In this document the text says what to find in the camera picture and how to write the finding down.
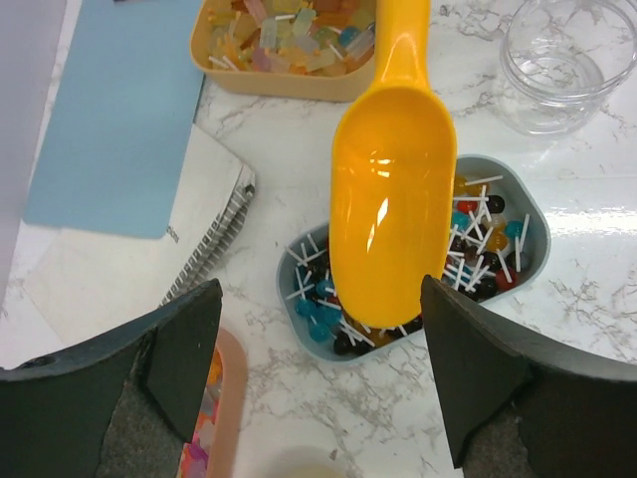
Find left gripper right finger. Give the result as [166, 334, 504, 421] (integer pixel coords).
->
[421, 276, 636, 477]

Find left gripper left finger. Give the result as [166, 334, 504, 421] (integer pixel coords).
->
[1, 279, 223, 477]

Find blue tray of lollipops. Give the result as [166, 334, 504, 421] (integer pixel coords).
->
[277, 155, 550, 364]

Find orange plastic scoop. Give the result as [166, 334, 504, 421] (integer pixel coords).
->
[328, 1, 457, 329]

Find clear plastic jar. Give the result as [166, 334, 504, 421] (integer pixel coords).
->
[495, 1, 636, 137]

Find pink tray star candies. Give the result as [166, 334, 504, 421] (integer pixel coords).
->
[177, 329, 248, 477]

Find beige tray colourful candies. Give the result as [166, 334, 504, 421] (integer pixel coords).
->
[265, 463, 346, 478]

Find yellow tray jelly candies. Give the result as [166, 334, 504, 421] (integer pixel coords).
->
[190, 1, 376, 103]

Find white spiral notebook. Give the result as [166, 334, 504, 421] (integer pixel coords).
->
[22, 121, 260, 345]

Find blue clipboard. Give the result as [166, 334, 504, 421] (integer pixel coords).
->
[23, 0, 203, 239]

